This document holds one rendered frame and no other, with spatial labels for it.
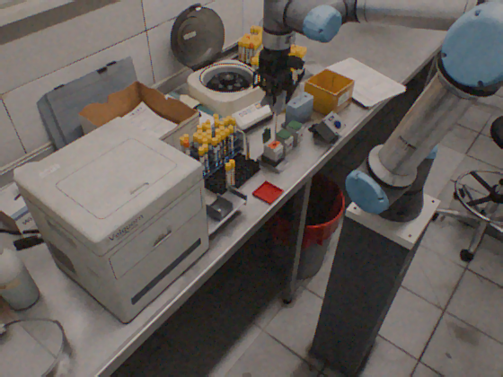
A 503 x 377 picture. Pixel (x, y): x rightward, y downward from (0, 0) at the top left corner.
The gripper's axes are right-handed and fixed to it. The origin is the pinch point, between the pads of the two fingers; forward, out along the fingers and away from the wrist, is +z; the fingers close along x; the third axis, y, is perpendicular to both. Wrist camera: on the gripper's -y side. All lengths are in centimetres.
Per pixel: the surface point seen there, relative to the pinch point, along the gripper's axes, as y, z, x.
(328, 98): -33.4, 13.1, -0.9
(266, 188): 10.4, 20.4, 5.0
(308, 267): -24, 98, 8
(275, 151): 1.7, 13.6, 1.5
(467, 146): -180, 108, 35
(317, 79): -41.9, 13.0, -10.5
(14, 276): 75, 9, -14
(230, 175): 18.6, 13.4, -2.0
